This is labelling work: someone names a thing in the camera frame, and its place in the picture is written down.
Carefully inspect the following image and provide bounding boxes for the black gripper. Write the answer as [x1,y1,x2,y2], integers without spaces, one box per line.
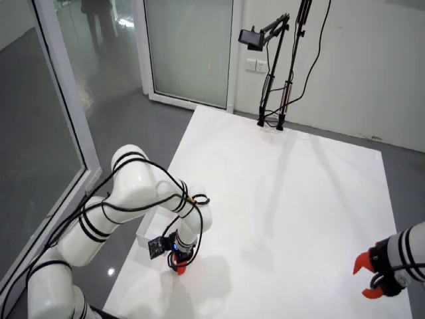
[352,237,408,301]
[167,250,197,277]

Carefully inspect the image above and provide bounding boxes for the white cardboard bin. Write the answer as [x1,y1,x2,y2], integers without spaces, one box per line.
[135,212,177,249]

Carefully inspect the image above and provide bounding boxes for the frosted glass door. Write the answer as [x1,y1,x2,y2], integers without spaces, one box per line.
[142,0,239,111]

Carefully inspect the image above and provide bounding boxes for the person in dark clothes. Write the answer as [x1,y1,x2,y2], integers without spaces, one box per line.
[81,0,118,56]

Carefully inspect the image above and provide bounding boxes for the long black aluminium rail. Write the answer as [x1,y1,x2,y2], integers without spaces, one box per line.
[86,304,114,319]

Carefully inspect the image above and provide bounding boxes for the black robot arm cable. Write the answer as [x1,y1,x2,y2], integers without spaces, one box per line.
[0,156,212,300]

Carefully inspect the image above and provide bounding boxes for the glass partition metal frame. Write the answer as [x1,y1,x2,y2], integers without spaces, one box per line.
[0,0,104,300]

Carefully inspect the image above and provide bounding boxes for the black camera boom stand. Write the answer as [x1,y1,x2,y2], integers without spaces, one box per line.
[257,12,290,128]

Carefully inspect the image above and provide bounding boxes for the black hanging cable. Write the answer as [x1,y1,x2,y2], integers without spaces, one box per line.
[264,0,333,120]

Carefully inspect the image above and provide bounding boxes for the black camera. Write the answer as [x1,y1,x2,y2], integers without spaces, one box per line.
[238,28,265,52]

